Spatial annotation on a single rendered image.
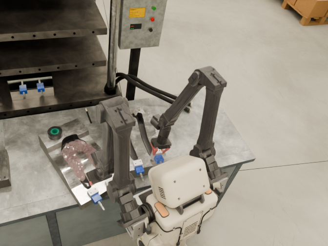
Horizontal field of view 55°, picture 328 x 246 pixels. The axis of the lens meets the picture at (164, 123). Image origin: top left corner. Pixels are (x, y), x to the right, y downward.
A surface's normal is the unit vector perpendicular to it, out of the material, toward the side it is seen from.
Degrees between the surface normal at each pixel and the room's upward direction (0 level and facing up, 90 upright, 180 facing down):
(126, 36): 90
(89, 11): 0
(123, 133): 81
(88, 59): 0
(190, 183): 48
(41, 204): 0
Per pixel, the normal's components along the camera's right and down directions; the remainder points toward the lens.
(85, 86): 0.16, -0.67
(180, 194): 0.50, 0.06
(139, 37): 0.36, 0.73
